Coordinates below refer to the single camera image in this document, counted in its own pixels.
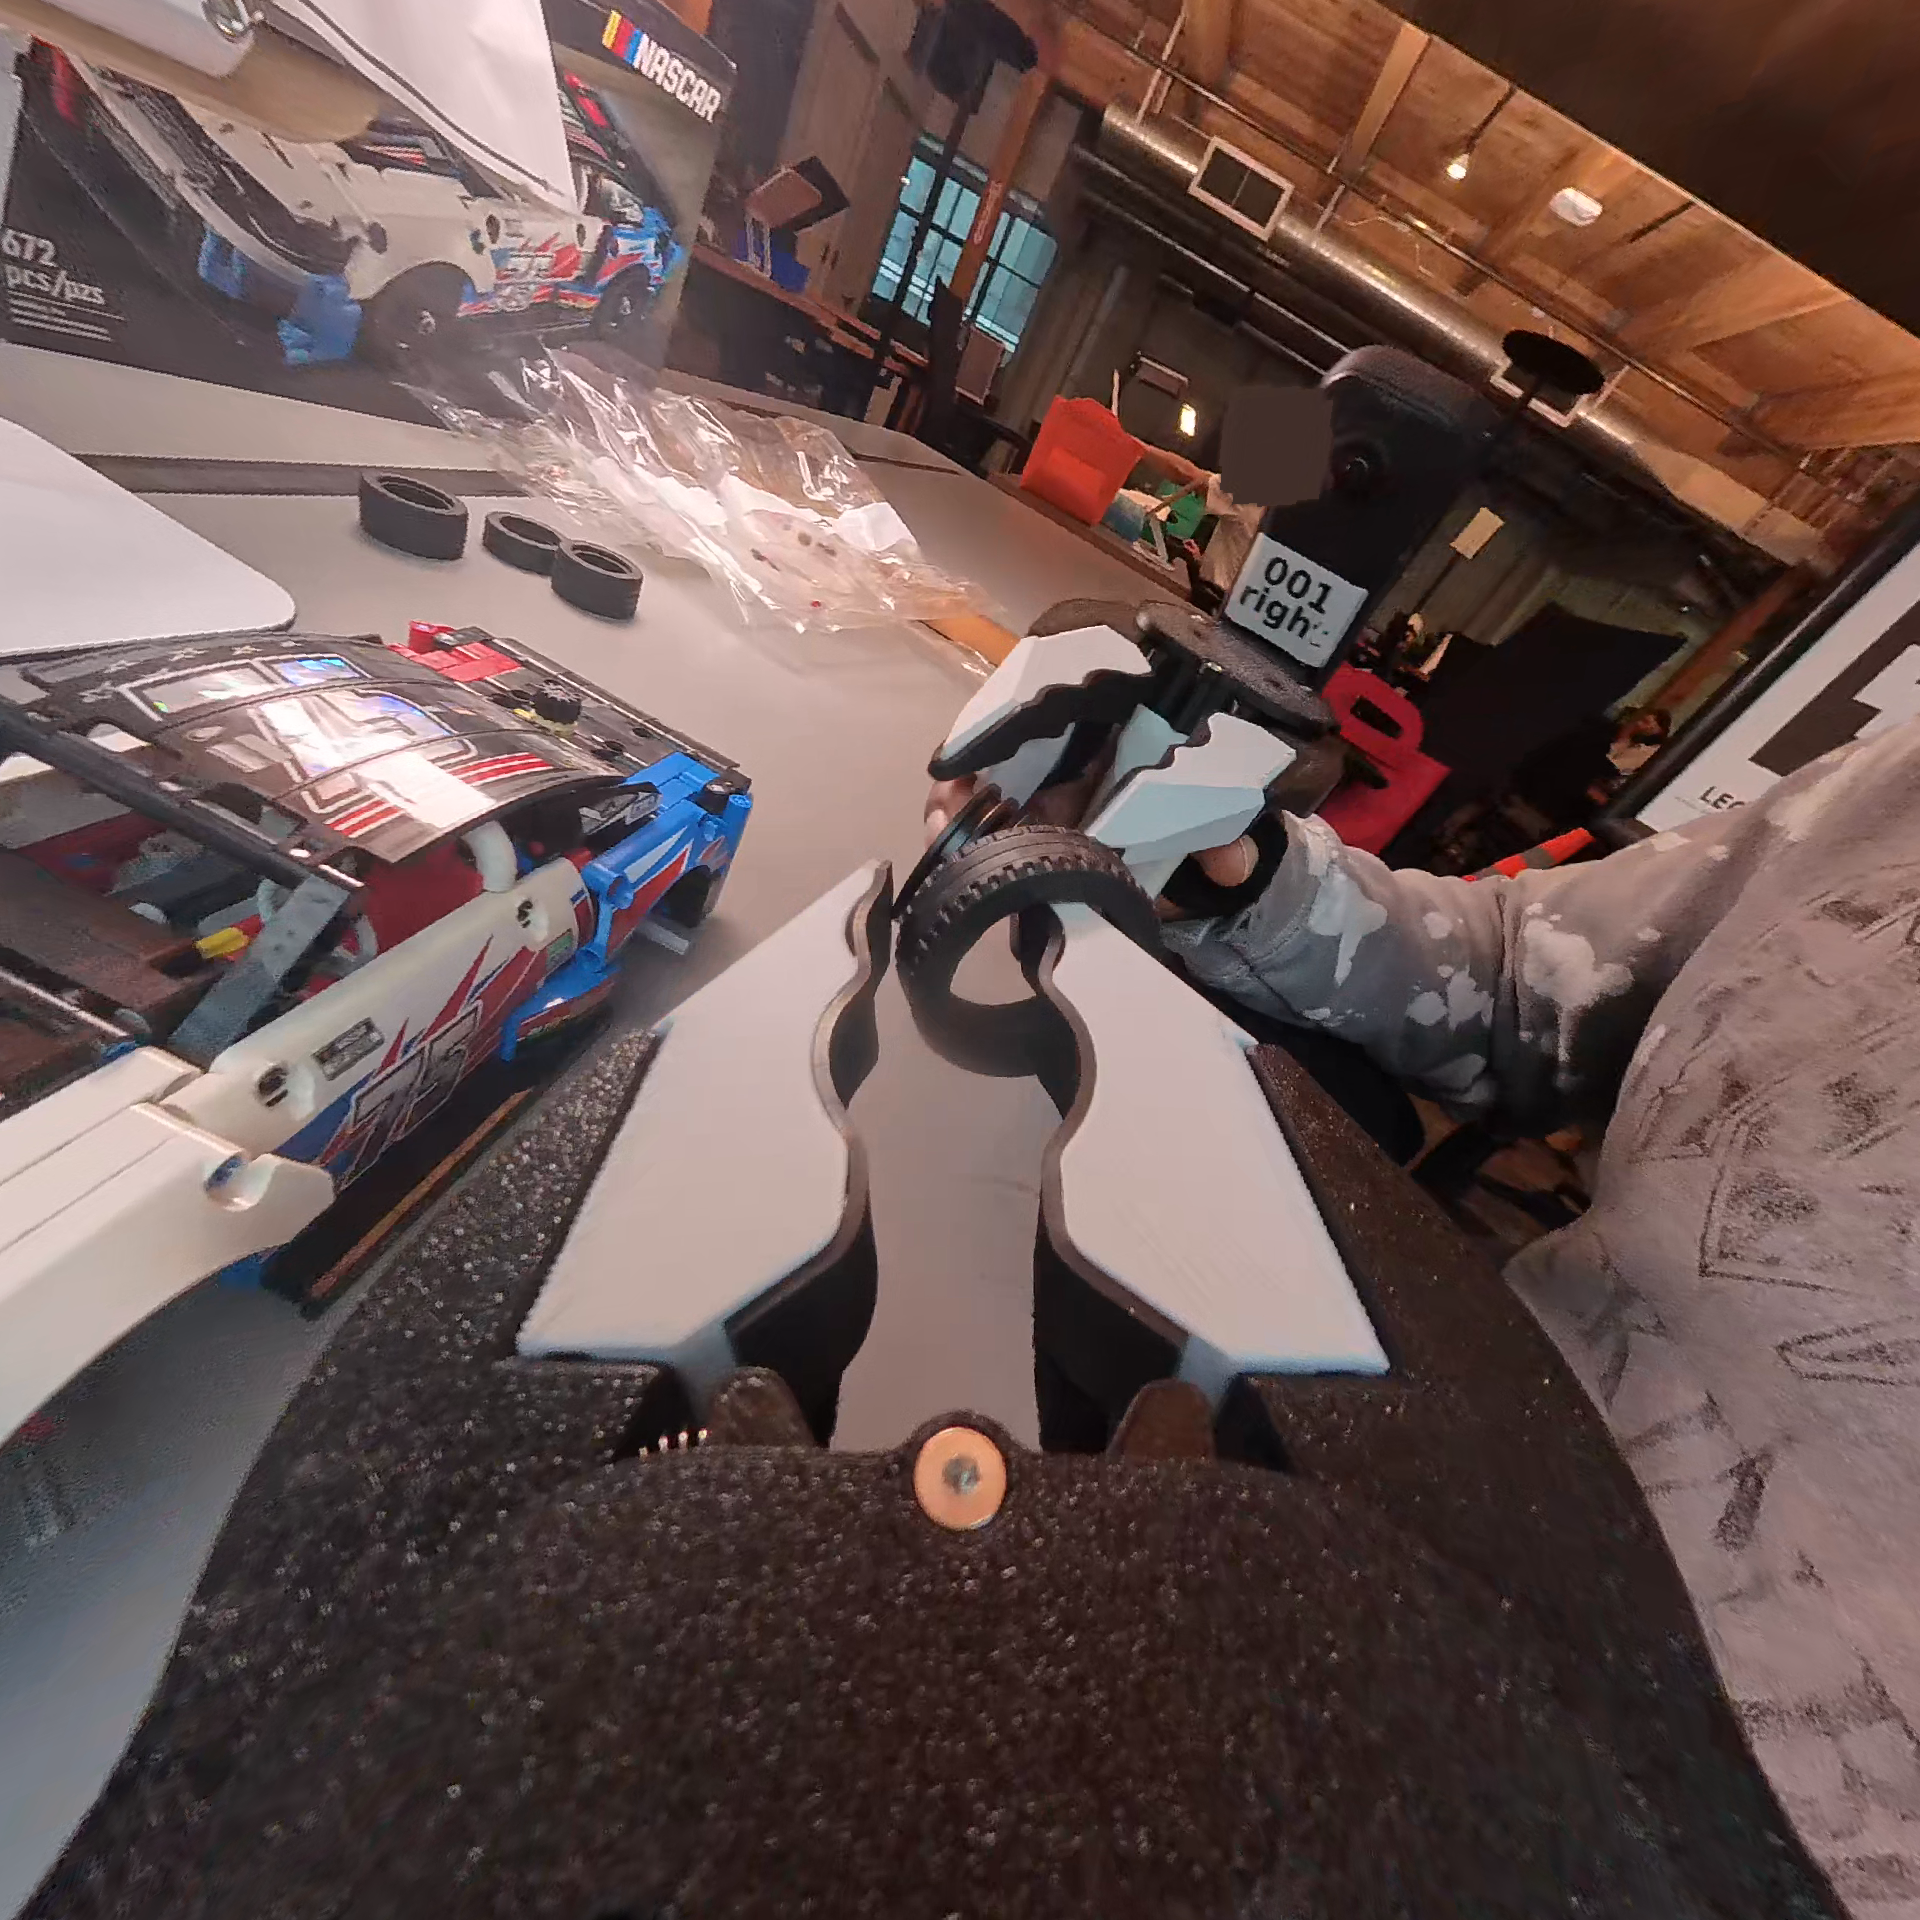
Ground person's right forearm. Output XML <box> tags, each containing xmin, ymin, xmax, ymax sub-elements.
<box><xmin>1161</xmin><ymin>815</ymin><xmax>1667</xmax><ymax>1112</ymax></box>

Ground orange traffic cone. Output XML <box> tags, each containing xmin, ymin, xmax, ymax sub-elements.
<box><xmin>1462</xmin><ymin>830</ymin><xmax>1596</xmax><ymax>888</ymax></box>

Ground black round ceiling fixture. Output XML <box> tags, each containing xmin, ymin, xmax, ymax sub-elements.
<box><xmin>1500</xmin><ymin>329</ymin><xmax>1605</xmax><ymax>404</ymax></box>

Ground window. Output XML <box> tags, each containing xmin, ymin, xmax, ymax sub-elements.
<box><xmin>870</xmin><ymin>135</ymin><xmax>1059</xmax><ymax>353</ymax></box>

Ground toy car box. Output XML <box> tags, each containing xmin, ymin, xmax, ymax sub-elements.
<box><xmin>0</xmin><ymin>0</ymin><xmax>741</xmax><ymax>437</ymax></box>

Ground black rimless toy tire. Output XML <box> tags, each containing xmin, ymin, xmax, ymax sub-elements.
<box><xmin>356</xmin><ymin>471</ymin><xmax>471</xmax><ymax>561</ymax></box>

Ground metal air duct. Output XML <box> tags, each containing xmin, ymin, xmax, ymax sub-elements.
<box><xmin>1095</xmin><ymin>104</ymin><xmax>1667</xmax><ymax>481</ymax></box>

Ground black toy wheel rim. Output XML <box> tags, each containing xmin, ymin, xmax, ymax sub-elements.
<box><xmin>918</xmin><ymin>791</ymin><xmax>1051</xmax><ymax>898</ymax></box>

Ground open instruction booklet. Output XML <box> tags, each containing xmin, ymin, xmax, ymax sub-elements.
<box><xmin>299</xmin><ymin>0</ymin><xmax>578</xmax><ymax>204</ymax></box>

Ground red plastic carrier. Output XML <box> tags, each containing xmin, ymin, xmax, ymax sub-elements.
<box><xmin>1318</xmin><ymin>663</ymin><xmax>1453</xmax><ymax>857</ymax></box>

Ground white book stand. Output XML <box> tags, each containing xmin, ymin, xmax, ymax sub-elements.
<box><xmin>0</xmin><ymin>0</ymin><xmax>394</xmax><ymax>656</ymax></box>

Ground toy brick race car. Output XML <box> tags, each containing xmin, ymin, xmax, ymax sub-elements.
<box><xmin>0</xmin><ymin>616</ymin><xmax>751</xmax><ymax>1441</ymax></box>

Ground framed marker sign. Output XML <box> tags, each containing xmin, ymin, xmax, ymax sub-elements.
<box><xmin>1598</xmin><ymin>503</ymin><xmax>1920</xmax><ymax>841</ymax></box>

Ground black toy car tire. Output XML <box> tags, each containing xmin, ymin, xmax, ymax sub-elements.
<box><xmin>897</xmin><ymin>826</ymin><xmax>1161</xmax><ymax>1078</ymax></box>

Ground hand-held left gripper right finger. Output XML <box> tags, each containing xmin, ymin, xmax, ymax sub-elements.
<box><xmin>1035</xmin><ymin>900</ymin><xmax>1391</xmax><ymax>1384</ymax></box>

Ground person's grey patterned sweatshirt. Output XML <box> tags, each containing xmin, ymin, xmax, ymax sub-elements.
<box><xmin>1507</xmin><ymin>735</ymin><xmax>1920</xmax><ymax>1920</ymax></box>

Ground orange plastic bin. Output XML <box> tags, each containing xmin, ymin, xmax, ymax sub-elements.
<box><xmin>1019</xmin><ymin>392</ymin><xmax>1150</xmax><ymax>527</ymax></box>

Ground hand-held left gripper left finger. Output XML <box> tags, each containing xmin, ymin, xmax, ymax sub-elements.
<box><xmin>514</xmin><ymin>862</ymin><xmax>897</xmax><ymax>1368</ymax></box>

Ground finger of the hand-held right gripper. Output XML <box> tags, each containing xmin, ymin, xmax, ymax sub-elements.
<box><xmin>1083</xmin><ymin>710</ymin><xmax>1299</xmax><ymax>902</ymax></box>
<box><xmin>930</xmin><ymin>638</ymin><xmax>1145</xmax><ymax>783</ymax></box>

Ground clear plastic bags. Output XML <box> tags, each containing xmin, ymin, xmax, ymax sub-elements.
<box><xmin>402</xmin><ymin>351</ymin><xmax>1014</xmax><ymax>633</ymax></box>

